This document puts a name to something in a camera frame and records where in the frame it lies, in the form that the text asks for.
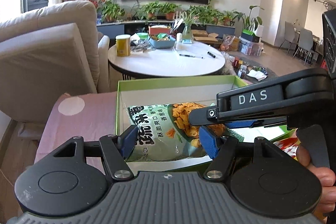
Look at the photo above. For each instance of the red orange snack bag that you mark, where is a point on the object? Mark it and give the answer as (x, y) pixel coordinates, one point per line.
(289, 146)

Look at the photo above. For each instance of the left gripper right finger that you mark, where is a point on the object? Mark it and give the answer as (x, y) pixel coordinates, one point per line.
(221, 150)

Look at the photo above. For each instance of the green cardboard box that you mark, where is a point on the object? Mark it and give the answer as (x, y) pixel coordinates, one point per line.
(167, 91)

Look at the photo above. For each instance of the beige sofa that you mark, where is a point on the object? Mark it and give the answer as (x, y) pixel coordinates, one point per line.
(48, 52)

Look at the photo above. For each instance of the dark round side table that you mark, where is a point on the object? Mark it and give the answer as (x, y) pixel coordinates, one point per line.
(248, 70)

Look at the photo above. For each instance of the pink polka dot tablecloth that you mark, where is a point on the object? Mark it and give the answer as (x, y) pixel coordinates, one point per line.
(90, 116)

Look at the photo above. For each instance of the dark tv cabinet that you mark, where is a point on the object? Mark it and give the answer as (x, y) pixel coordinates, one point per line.
(131, 27)

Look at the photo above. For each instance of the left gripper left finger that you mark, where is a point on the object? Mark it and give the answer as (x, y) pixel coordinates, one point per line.
(116, 149)

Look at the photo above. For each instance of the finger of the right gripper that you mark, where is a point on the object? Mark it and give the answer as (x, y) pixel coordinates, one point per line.
(240, 124)
(203, 116)

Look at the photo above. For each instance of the yellow can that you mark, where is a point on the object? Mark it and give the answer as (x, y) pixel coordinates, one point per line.
(123, 45)

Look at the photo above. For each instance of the white round coffee table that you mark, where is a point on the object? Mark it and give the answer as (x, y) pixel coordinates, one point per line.
(189, 60)

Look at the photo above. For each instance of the grey dining chair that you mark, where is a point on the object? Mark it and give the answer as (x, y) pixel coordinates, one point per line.
(305, 45)

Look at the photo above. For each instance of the green snack bag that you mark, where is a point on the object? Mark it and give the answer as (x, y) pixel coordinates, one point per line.
(165, 133)

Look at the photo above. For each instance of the cardboard box on floor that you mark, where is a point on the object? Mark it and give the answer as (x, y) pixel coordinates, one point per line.
(205, 37)

